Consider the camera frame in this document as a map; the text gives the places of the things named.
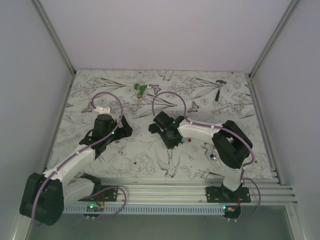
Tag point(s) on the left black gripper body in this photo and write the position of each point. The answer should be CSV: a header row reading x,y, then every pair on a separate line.
x,y
119,133

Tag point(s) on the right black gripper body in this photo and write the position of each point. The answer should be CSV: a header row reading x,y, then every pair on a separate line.
x,y
169,142

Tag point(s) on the black fuse box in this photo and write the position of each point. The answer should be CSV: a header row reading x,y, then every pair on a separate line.
x,y
153,128

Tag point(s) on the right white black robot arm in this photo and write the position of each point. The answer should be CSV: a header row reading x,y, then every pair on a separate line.
x,y
232,145

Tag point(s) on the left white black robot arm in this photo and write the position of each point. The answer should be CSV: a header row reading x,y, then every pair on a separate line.
x,y
46,195

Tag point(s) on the white blue capped part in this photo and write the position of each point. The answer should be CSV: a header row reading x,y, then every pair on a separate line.
x,y
213,155

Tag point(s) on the floral patterned table mat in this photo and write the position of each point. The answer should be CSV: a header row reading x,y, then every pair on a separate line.
x,y
177,93

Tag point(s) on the small black hammer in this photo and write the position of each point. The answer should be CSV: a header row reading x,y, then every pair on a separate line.
x,y
221,83

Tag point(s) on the left controller board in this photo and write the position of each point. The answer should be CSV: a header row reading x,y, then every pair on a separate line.
x,y
93,210

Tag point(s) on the controller board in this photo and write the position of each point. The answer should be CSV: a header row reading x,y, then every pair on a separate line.
x,y
232,212
93,210

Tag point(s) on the right controller board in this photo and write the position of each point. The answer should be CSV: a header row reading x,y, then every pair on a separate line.
x,y
232,212

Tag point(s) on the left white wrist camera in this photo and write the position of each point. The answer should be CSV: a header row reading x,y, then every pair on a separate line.
x,y
103,110

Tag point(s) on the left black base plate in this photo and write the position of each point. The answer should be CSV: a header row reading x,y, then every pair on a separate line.
x,y
107,194

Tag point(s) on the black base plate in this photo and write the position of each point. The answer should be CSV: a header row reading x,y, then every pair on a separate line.
x,y
220,194
107,194

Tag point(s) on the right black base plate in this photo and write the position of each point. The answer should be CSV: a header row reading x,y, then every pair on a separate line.
x,y
220,194

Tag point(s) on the slotted grey cable duct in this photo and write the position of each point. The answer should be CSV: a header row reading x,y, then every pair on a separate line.
x,y
149,209

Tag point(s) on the aluminium rail frame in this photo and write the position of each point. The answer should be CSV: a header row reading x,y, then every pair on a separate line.
x,y
193,190

